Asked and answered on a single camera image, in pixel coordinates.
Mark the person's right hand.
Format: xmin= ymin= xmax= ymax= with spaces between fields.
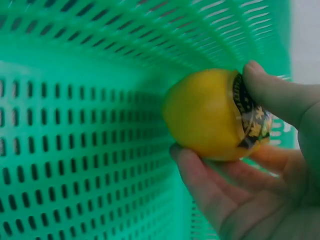
xmin=169 ymin=59 xmax=320 ymax=240

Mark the green slotted plastic basket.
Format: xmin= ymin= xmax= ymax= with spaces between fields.
xmin=0 ymin=0 xmax=294 ymax=240

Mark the yellow fruit with black label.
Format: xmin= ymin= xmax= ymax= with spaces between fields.
xmin=161 ymin=68 xmax=273 ymax=163

